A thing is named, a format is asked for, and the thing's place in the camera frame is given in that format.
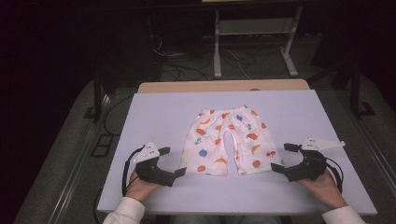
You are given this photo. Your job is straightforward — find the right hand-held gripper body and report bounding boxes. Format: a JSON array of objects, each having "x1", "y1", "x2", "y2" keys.
[{"x1": 283, "y1": 136, "x2": 347, "y2": 183}]

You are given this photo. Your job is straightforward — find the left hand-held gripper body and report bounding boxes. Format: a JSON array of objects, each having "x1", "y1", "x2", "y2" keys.
[{"x1": 133, "y1": 142, "x2": 177, "y2": 188}]

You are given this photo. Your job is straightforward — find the white fruit print pants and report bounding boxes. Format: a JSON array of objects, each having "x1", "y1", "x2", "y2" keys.
[{"x1": 179, "y1": 105, "x2": 285, "y2": 176}]

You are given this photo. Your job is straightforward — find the person's left hand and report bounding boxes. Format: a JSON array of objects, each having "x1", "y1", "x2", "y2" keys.
[{"x1": 124, "y1": 169, "x2": 163, "y2": 205}]

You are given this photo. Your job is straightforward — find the person's right hand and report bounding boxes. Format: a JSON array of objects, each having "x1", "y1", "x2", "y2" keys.
[{"x1": 296, "y1": 169, "x2": 348, "y2": 210}]

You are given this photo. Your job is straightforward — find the wooden table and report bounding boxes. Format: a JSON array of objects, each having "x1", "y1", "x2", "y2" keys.
[{"x1": 137, "y1": 78, "x2": 311, "y2": 94}]

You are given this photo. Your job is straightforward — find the black metal stand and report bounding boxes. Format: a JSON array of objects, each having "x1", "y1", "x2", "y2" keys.
[
  {"x1": 348, "y1": 60, "x2": 377, "y2": 119},
  {"x1": 82, "y1": 66, "x2": 117, "y2": 124}
]

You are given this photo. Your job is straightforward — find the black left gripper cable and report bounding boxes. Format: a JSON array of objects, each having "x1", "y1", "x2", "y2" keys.
[{"x1": 121, "y1": 145, "x2": 147, "y2": 198}]

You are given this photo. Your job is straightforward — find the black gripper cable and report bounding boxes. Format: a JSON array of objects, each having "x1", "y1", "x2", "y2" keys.
[
  {"x1": 121, "y1": 145, "x2": 147, "y2": 198},
  {"x1": 324, "y1": 156, "x2": 345, "y2": 194}
]

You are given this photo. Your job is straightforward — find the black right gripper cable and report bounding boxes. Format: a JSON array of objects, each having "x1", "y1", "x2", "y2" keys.
[{"x1": 324, "y1": 156, "x2": 345, "y2": 194}]

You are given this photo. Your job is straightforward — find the black floor cable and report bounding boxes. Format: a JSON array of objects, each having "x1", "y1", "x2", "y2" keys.
[{"x1": 103, "y1": 93, "x2": 134, "y2": 137}]

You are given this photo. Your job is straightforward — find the tangle of floor cables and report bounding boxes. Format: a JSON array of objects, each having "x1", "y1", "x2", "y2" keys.
[{"x1": 148, "y1": 33, "x2": 252, "y2": 82}]

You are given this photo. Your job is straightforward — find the white metal desk frame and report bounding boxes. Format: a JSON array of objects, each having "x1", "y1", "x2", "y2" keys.
[{"x1": 212, "y1": 5, "x2": 304, "y2": 79}]

